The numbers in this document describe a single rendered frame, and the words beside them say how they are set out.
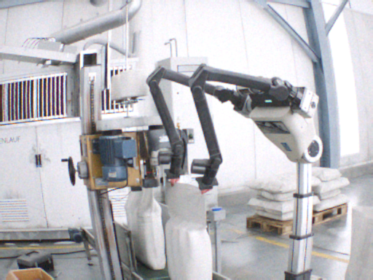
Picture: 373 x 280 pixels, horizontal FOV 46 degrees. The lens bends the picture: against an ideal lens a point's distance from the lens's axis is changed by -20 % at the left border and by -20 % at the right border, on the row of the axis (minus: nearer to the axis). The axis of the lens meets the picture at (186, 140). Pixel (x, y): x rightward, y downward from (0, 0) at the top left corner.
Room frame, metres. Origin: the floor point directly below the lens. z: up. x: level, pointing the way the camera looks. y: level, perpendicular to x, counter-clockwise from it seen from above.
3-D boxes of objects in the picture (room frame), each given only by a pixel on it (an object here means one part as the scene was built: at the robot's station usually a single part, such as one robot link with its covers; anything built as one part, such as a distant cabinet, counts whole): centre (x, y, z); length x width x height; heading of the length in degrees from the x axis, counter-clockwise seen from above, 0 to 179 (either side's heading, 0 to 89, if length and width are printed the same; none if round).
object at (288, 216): (5.83, -1.07, 0.20); 0.66 x 0.44 x 0.12; 23
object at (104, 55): (5.07, 0.77, 1.95); 0.30 x 0.01 x 0.48; 23
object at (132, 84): (2.90, 0.27, 1.61); 0.17 x 0.17 x 0.17
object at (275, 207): (5.68, -1.19, 0.32); 0.66 x 0.43 x 0.15; 115
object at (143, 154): (3.13, 0.29, 1.26); 0.22 x 0.05 x 0.16; 23
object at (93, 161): (3.07, 0.47, 1.18); 0.34 x 0.25 x 0.31; 113
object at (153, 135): (3.23, 0.17, 1.21); 0.30 x 0.25 x 0.30; 23
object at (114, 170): (2.84, 0.40, 1.21); 0.15 x 0.15 x 0.25
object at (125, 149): (2.77, 0.32, 1.25); 0.10 x 0.08 x 0.12; 138
